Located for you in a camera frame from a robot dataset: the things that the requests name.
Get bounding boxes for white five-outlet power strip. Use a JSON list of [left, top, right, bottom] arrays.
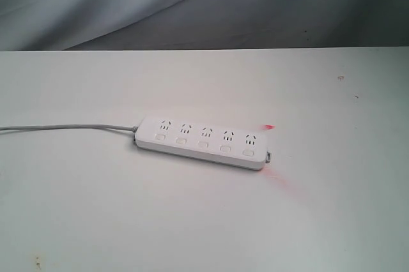
[[134, 117, 272, 170]]

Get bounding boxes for grey backdrop cloth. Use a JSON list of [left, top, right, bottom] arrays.
[[1, 0, 408, 51]]

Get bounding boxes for grey power cable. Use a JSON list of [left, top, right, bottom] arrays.
[[0, 122, 139, 133]]

